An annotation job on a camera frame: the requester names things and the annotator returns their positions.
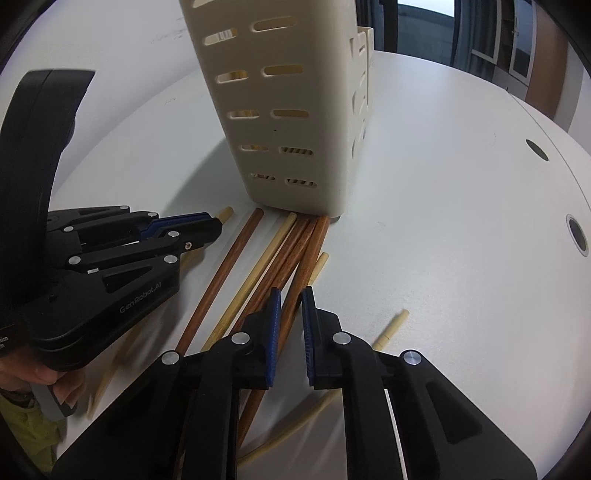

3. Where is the grey curtain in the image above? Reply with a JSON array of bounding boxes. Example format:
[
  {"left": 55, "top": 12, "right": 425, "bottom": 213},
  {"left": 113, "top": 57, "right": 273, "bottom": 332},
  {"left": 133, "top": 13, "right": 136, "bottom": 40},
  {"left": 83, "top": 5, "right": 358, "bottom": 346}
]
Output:
[{"left": 454, "top": 0, "right": 499, "bottom": 79}]

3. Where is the wooden glass door cabinet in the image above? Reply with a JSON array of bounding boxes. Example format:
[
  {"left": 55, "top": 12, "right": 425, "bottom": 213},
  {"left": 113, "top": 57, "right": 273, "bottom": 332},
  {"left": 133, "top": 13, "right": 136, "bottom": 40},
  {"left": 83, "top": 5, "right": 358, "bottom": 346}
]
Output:
[{"left": 496, "top": 0, "right": 570, "bottom": 118}]

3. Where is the dark framed window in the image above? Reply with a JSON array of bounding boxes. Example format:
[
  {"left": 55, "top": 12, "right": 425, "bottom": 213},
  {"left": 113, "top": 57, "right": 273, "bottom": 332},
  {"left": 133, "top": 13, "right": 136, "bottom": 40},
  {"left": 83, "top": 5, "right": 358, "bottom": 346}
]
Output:
[{"left": 376, "top": 0, "right": 458, "bottom": 63}]

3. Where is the brown wooden chopstick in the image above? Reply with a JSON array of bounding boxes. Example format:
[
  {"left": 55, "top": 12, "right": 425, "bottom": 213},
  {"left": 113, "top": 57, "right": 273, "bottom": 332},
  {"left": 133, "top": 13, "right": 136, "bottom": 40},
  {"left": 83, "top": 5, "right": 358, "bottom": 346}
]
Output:
[
  {"left": 233, "top": 217, "right": 308, "bottom": 333},
  {"left": 259, "top": 217, "right": 319, "bottom": 315},
  {"left": 175, "top": 209, "right": 265, "bottom": 356},
  {"left": 235, "top": 216, "right": 331, "bottom": 448}
]

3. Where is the cream slotted utensil holder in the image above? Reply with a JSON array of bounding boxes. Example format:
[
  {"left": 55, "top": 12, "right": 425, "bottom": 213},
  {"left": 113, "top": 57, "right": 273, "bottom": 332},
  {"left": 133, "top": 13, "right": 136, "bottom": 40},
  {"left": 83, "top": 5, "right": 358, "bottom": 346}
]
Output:
[{"left": 179, "top": 0, "right": 375, "bottom": 219}]

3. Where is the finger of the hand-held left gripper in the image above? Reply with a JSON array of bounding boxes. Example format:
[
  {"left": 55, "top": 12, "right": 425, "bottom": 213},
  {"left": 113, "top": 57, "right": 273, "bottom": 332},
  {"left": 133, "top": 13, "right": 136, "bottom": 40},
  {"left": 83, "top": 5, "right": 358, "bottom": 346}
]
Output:
[
  {"left": 48, "top": 205, "right": 219, "bottom": 241},
  {"left": 69, "top": 218, "right": 225, "bottom": 295}
]

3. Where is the round table cable grommet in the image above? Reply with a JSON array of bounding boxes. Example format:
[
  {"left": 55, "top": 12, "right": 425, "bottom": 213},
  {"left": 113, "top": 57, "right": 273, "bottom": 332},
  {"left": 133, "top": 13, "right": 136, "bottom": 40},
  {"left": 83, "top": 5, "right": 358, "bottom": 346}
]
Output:
[
  {"left": 525, "top": 138, "right": 550, "bottom": 161},
  {"left": 566, "top": 213, "right": 589, "bottom": 257}
]

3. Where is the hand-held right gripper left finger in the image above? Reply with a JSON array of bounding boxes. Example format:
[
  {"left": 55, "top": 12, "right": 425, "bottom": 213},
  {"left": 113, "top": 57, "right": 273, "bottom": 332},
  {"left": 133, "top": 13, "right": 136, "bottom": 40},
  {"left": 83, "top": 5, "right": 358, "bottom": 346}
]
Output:
[{"left": 55, "top": 287, "right": 282, "bottom": 480}]

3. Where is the person's left hand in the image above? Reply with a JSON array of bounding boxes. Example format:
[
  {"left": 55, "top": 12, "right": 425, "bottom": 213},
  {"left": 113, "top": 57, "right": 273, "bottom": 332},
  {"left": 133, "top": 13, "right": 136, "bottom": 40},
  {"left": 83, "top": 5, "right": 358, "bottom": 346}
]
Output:
[{"left": 0, "top": 348, "right": 87, "bottom": 411}]

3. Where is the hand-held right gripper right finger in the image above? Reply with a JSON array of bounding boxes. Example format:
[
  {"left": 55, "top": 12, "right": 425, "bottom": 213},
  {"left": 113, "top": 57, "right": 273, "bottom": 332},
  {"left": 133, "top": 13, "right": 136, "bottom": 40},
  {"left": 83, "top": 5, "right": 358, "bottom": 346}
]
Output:
[{"left": 301, "top": 285, "right": 539, "bottom": 480}]

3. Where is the person's yellow-green clothing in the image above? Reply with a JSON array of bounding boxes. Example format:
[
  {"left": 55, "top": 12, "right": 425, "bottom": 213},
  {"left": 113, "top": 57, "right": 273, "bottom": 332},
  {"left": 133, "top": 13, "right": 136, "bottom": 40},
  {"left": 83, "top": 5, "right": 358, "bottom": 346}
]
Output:
[{"left": 0, "top": 392, "right": 68, "bottom": 472}]

